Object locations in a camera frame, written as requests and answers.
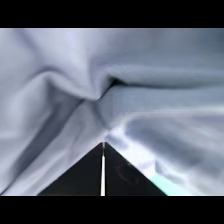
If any pale grey shirt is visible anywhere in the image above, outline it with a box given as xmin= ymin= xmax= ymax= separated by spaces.
xmin=0 ymin=28 xmax=224 ymax=197

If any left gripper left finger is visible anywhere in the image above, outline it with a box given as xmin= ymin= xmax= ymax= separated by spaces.
xmin=38 ymin=142 xmax=104 ymax=197

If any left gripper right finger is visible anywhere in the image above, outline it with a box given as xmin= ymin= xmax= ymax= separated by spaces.
xmin=104 ymin=142 xmax=167 ymax=197

